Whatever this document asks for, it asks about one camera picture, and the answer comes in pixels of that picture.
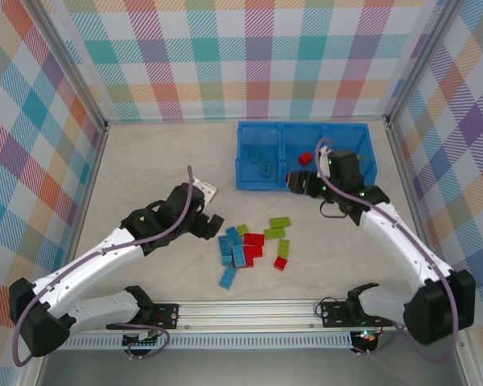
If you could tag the blue long lego brick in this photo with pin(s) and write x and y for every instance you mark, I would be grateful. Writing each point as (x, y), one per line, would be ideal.
(224, 246)
(266, 167)
(238, 255)
(233, 235)
(228, 277)
(256, 153)

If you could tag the blue square lego brick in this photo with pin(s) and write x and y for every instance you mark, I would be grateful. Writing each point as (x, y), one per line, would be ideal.
(226, 260)

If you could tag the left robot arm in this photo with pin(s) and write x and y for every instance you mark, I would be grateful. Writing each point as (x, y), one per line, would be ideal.
(84, 265)

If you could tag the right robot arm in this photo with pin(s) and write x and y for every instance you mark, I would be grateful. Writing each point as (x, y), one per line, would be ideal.
(402, 245)

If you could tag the green square lego brick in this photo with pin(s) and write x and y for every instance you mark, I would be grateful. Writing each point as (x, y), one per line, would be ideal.
(243, 229)

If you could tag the blue plastic bin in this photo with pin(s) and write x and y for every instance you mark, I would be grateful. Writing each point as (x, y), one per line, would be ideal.
(261, 138)
(346, 136)
(298, 140)

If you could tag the red long lego brick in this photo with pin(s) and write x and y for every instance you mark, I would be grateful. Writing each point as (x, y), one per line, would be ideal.
(253, 252)
(254, 239)

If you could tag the small circuit board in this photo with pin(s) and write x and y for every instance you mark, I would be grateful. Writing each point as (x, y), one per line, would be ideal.
(143, 337)
(366, 337)

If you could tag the grey metal panel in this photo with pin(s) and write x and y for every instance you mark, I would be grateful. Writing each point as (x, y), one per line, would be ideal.
(245, 370)

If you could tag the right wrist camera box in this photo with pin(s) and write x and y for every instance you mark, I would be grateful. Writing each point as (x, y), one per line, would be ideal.
(325, 153)

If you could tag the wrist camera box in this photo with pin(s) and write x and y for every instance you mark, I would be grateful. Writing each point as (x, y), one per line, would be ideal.
(207, 189)
(325, 153)

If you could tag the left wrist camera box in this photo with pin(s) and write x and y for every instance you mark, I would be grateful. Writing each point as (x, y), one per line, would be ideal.
(207, 189)

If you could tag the aluminium rear rail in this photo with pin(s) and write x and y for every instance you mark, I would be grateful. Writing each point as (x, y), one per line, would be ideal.
(165, 121)

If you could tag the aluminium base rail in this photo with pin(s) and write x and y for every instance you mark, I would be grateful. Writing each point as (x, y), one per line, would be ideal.
(245, 313)

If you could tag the aluminium frame post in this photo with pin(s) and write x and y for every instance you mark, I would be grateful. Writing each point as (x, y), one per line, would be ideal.
(421, 60)
(73, 60)

